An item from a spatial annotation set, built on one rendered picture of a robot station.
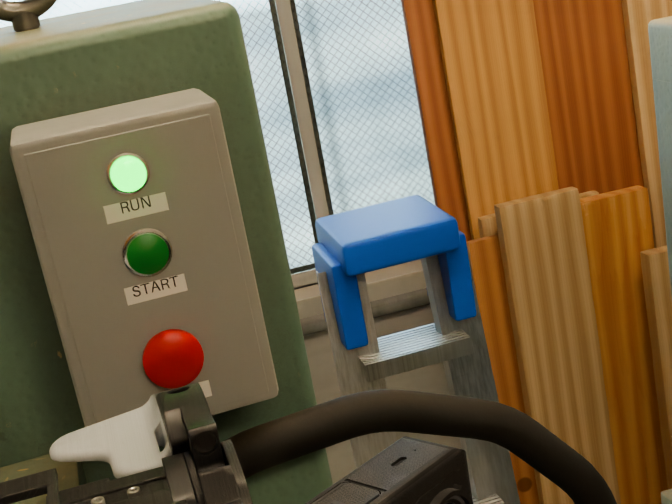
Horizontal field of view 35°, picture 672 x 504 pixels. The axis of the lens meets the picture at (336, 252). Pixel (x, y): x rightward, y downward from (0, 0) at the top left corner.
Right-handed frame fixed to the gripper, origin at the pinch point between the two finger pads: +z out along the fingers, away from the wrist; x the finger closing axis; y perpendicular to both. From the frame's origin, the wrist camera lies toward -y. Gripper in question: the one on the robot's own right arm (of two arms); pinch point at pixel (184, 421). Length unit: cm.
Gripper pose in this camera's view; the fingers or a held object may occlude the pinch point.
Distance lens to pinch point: 46.9
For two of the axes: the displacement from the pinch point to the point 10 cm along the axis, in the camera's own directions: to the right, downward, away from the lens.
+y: -9.5, 2.3, -2.1
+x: 1.6, 9.4, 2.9
